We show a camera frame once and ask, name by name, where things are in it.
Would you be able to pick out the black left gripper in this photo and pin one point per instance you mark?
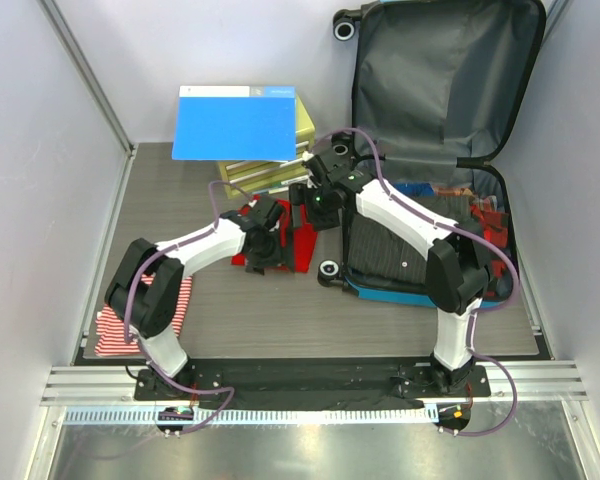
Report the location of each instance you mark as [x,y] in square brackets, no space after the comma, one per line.
[255,264]

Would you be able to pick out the red white striped garment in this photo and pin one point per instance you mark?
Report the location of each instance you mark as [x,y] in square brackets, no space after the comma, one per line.
[109,327]

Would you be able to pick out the aluminium corner post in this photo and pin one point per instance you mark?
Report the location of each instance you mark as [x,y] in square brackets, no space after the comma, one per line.
[70,43]

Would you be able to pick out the slotted cable duct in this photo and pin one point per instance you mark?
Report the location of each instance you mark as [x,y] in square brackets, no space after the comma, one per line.
[178,416]

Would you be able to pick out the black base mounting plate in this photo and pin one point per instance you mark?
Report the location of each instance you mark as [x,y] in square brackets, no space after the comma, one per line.
[408,377]

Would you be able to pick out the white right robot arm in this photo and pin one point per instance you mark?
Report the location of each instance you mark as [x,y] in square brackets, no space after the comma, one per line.
[457,262]

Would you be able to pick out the brown plaid shirt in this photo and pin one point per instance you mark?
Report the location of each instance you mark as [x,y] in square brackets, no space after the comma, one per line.
[488,203]

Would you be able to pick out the red black checked shirt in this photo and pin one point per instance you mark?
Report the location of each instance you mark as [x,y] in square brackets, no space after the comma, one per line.
[495,225]

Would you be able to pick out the dark pinstriped shirt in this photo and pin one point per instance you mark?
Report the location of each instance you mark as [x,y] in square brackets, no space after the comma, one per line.
[374,250]

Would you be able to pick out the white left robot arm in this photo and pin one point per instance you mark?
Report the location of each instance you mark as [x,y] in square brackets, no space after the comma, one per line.
[145,288]

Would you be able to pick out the yellow-green drawer organizer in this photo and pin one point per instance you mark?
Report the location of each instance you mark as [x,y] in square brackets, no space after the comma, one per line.
[253,176]

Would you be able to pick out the blue plaid shirt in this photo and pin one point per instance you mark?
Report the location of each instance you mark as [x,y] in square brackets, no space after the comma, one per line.
[415,189]

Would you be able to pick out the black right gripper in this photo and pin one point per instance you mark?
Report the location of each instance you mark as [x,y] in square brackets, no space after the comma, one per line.
[321,221]

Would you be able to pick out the blue white flat box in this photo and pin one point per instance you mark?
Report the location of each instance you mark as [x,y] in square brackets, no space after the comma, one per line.
[235,123]

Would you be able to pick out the blue open suitcase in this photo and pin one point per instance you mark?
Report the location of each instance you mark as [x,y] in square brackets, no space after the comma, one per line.
[436,91]

